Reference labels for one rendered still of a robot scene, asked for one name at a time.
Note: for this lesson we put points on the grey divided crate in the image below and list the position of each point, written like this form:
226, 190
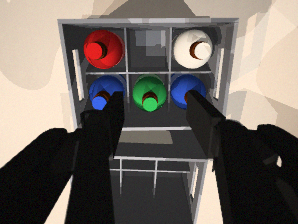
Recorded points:
158, 173
148, 44

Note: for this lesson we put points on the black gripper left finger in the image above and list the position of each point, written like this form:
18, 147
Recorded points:
33, 180

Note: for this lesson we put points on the red bottle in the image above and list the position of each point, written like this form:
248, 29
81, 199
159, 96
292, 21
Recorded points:
105, 49

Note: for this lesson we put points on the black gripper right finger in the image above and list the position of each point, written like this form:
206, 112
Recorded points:
248, 193

